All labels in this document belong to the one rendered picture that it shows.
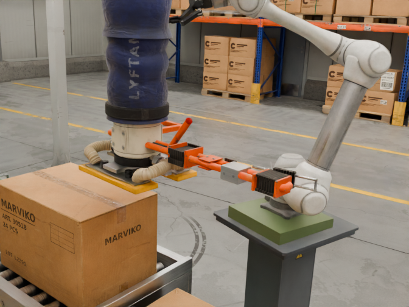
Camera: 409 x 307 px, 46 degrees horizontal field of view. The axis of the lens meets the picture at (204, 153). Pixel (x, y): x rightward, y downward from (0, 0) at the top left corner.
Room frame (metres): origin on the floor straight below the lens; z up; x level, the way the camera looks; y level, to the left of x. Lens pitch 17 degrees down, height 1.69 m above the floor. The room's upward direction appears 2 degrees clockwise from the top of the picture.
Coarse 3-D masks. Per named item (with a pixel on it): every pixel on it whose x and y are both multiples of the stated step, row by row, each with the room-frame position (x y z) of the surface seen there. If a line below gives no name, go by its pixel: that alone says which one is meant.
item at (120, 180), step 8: (104, 160) 1.65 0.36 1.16; (80, 168) 1.67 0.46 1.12; (88, 168) 1.64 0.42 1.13; (96, 168) 1.63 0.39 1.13; (96, 176) 1.60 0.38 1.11; (104, 176) 1.57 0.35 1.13; (112, 176) 1.56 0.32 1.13; (120, 176) 1.56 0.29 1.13; (128, 176) 1.54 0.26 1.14; (112, 184) 1.54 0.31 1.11; (120, 184) 1.51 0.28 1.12; (128, 184) 1.50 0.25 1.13; (136, 184) 1.49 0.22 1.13; (144, 184) 1.50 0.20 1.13; (152, 184) 1.51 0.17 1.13; (136, 192) 1.45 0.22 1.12
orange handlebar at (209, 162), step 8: (168, 128) 1.83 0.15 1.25; (176, 128) 1.86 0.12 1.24; (152, 144) 1.57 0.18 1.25; (168, 144) 1.58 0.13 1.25; (192, 160) 1.44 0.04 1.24; (200, 160) 1.42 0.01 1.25; (208, 160) 1.40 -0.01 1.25; (216, 160) 1.41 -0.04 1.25; (208, 168) 1.40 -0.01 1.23; (216, 168) 1.37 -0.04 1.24; (240, 176) 1.30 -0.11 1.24; (248, 176) 1.29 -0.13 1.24; (288, 184) 1.23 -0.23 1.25
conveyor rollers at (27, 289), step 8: (0, 256) 2.02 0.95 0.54; (0, 264) 1.93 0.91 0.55; (160, 264) 1.99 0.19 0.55; (0, 272) 1.86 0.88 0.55; (8, 272) 1.87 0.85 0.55; (8, 280) 1.86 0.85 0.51; (16, 280) 1.81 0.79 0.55; (24, 280) 1.82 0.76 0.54; (24, 288) 1.75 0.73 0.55; (32, 288) 1.76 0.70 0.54; (40, 296) 1.70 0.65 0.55; (48, 296) 1.71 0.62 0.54; (48, 304) 1.64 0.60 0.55; (56, 304) 1.65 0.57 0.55
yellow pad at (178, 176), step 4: (172, 172) 1.63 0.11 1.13; (176, 172) 1.62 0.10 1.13; (180, 172) 1.63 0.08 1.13; (184, 172) 1.64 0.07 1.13; (188, 172) 1.64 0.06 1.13; (192, 172) 1.65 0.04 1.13; (196, 172) 1.66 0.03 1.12; (164, 176) 1.64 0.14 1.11; (168, 176) 1.62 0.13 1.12; (172, 176) 1.61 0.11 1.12; (176, 176) 1.60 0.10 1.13; (180, 176) 1.60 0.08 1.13; (184, 176) 1.61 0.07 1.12; (188, 176) 1.63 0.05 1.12; (192, 176) 1.64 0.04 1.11; (176, 180) 1.60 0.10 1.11; (180, 180) 1.60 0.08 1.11
